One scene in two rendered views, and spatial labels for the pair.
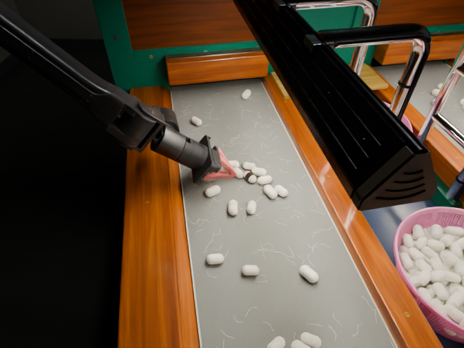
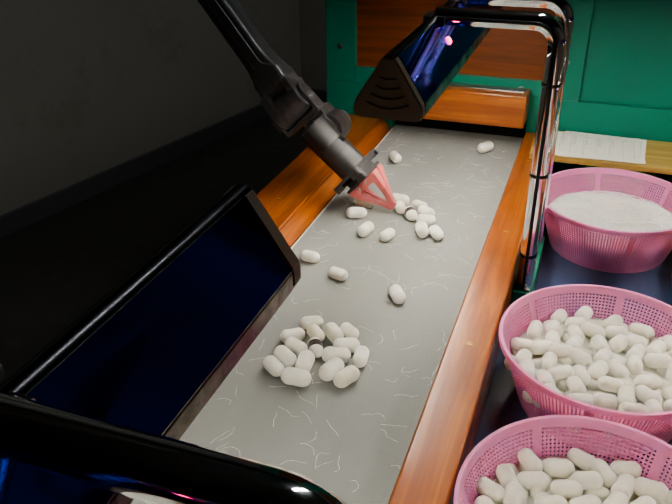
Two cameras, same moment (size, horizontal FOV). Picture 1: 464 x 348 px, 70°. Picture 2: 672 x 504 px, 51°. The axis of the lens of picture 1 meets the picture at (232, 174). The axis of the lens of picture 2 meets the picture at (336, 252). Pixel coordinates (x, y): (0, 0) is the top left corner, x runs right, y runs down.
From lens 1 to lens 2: 0.70 m
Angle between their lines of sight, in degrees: 29
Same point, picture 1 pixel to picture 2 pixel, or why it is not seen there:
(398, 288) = (483, 326)
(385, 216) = not seen: hidden behind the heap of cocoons
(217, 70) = (450, 106)
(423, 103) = not seen: outside the picture
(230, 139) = (422, 182)
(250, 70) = (498, 115)
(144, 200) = (277, 196)
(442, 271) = (570, 345)
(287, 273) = (376, 291)
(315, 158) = (508, 214)
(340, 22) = (657, 72)
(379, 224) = not seen: hidden behind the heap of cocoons
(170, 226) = (285, 219)
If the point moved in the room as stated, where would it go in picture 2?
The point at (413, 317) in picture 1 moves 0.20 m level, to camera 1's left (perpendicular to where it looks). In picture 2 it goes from (475, 347) to (337, 303)
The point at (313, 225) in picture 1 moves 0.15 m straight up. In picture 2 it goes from (447, 269) to (453, 180)
